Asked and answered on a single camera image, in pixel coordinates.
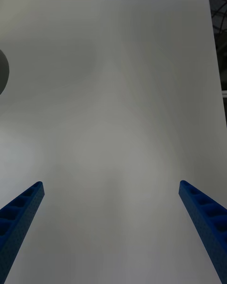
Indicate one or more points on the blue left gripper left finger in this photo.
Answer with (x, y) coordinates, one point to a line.
(26, 217)

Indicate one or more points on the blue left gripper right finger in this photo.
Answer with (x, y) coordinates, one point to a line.
(201, 220)

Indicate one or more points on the grey plastic waste bin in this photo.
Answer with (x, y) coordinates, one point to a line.
(3, 72)

